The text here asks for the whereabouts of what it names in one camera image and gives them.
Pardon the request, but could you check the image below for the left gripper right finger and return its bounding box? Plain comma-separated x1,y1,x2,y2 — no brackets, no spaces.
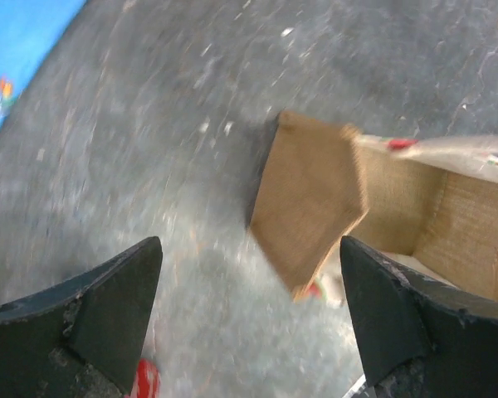
340,236,498,397

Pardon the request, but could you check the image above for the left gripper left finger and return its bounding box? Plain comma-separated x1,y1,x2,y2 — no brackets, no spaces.
0,236,163,397

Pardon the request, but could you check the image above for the watermelon print canvas bag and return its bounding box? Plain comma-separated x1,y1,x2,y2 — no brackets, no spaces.
249,111,498,306

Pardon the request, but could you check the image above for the red cola can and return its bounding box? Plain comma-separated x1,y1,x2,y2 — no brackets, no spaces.
129,358,161,398

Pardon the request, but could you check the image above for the blue printed cloth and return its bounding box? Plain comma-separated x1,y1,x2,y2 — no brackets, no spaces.
0,0,85,127

